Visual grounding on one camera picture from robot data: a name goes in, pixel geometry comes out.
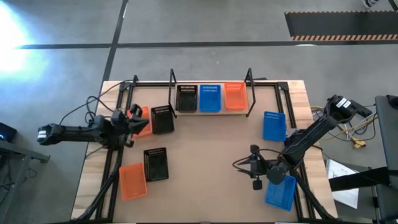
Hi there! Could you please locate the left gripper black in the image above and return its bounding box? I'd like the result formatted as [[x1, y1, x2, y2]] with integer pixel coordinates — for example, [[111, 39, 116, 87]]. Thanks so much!
[[118, 105, 150, 147]]

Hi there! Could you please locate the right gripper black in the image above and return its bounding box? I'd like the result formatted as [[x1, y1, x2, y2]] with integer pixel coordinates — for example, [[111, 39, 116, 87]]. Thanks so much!
[[238, 144, 266, 191]]

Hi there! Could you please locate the orange plastic basket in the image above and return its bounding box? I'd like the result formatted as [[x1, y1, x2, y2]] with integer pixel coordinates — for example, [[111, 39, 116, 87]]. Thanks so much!
[[126, 105, 153, 138], [223, 82, 249, 111], [119, 162, 148, 202]]

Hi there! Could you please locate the black plastic basket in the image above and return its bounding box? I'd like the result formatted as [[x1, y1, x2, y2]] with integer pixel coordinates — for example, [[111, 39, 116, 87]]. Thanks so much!
[[175, 84, 198, 113], [143, 147, 170, 182], [150, 105, 175, 135]]

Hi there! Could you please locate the blue plastic basket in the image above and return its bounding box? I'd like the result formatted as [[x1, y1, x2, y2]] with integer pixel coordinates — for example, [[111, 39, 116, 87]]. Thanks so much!
[[198, 84, 222, 113], [264, 174, 298, 212], [262, 111, 287, 142]]

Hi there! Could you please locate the white paper sheet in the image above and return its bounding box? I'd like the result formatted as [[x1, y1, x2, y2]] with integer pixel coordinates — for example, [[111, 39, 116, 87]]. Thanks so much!
[[325, 158, 361, 210]]

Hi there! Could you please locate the black flat crossbar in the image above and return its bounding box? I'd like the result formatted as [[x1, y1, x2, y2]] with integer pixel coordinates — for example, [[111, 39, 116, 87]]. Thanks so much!
[[328, 167, 391, 192]]

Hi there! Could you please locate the dark grey side cart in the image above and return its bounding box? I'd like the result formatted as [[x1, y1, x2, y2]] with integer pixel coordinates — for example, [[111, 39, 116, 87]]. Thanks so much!
[[0, 139, 50, 224]]

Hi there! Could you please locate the black device with blue light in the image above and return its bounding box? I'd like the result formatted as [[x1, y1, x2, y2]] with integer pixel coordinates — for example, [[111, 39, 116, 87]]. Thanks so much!
[[0, 122, 18, 144]]

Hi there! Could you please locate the dark grey side desk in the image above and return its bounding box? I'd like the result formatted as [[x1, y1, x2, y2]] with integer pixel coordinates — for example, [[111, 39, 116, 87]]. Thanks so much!
[[374, 95, 398, 222]]

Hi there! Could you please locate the black hazard-striped floor mat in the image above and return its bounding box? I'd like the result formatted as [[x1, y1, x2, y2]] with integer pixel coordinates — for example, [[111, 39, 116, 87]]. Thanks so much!
[[284, 11, 398, 41]]

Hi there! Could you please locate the person's shoe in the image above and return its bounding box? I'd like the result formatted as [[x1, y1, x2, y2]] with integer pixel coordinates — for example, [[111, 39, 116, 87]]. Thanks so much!
[[362, 0, 382, 9]]

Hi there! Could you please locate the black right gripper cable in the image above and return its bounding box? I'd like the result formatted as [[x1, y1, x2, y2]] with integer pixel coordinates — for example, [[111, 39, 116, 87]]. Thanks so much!
[[232, 148, 289, 175]]

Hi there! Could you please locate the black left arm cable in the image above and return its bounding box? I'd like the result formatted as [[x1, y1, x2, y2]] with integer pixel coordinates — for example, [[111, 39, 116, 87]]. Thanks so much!
[[58, 79, 135, 126]]

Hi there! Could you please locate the wooden shelf with black frame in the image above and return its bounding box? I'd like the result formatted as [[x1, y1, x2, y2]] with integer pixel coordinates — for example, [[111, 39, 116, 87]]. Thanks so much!
[[167, 67, 257, 118]]

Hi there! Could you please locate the yellow cable with plug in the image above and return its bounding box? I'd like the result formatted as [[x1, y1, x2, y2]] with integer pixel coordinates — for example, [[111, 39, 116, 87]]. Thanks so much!
[[310, 105, 379, 150]]

